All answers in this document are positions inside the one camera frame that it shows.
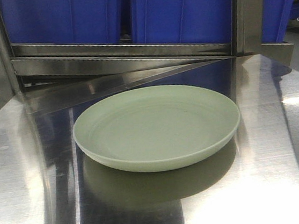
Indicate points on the green round plate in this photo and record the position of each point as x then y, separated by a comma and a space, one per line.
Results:
156, 128

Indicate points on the stainless steel shelf rack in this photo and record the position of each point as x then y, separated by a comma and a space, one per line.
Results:
68, 61

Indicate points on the left blue plastic bin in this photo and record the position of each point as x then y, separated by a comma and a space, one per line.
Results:
62, 21

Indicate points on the right blue plastic bin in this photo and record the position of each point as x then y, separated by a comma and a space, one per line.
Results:
275, 17

